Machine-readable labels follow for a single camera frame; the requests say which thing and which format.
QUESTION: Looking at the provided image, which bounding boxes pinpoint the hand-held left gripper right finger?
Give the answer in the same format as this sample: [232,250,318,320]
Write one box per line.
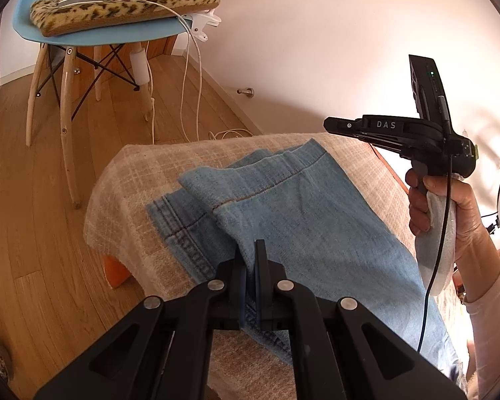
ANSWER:
[253,239,467,400]

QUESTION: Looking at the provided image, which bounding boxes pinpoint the white flat device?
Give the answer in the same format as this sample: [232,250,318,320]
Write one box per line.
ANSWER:
[57,0,109,9]

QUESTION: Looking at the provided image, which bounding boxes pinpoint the blue denim pants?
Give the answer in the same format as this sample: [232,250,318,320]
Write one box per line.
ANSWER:
[146,138,463,384]

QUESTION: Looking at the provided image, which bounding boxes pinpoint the white cloth handle wrap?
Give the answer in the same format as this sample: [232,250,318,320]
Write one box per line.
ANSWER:
[414,175,460,297]

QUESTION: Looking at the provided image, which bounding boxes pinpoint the beige plaid blanket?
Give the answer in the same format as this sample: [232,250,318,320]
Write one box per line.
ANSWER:
[83,132,471,400]

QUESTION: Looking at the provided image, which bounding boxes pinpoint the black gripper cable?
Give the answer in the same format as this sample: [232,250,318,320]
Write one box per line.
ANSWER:
[417,96,457,355]

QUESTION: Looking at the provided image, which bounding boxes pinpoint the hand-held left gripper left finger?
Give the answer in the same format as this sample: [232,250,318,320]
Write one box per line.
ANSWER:
[33,244,248,400]

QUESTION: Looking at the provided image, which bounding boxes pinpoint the leopard print cushion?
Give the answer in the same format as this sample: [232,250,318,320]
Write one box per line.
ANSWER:
[29,0,221,37]

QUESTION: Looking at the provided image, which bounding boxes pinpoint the person's right forearm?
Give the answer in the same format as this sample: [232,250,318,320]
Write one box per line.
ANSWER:
[454,237,500,400]

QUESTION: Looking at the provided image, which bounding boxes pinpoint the person's right hand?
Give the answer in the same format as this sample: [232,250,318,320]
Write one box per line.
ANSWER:
[405,169,497,268]

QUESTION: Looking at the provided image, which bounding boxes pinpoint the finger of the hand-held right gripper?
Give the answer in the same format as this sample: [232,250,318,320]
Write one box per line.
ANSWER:
[323,117,365,138]

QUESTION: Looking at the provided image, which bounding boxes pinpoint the blue chair with wooden legs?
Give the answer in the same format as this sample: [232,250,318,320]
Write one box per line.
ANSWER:
[14,0,222,210]

